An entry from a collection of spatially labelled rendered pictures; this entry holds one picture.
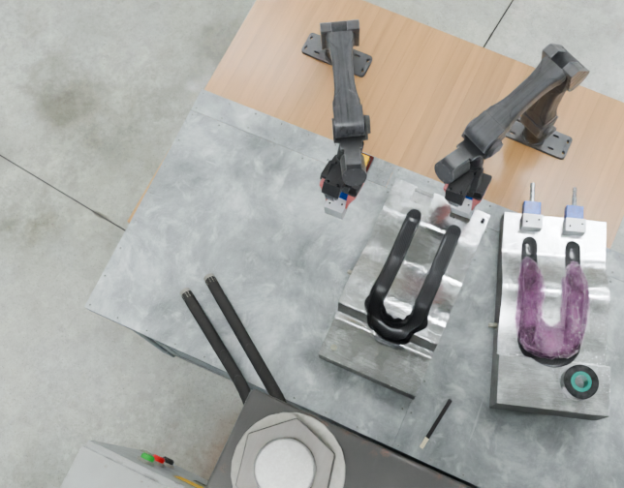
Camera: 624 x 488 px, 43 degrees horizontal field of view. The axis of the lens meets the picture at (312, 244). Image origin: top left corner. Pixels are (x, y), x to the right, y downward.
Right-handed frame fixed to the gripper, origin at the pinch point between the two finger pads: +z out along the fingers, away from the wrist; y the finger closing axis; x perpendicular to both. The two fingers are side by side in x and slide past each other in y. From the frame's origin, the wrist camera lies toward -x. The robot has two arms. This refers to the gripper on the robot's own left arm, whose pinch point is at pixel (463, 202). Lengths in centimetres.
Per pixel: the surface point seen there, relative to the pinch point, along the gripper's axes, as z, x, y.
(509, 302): 13.5, -13.6, 19.0
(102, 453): -23, -101, -29
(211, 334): 22, -51, -45
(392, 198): 4.2, -2.6, -17.7
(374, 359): 22.4, -38.4, -5.6
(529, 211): 6.5, 10.7, 14.9
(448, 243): 9.2, -6.4, -0.4
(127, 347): 98, -32, -103
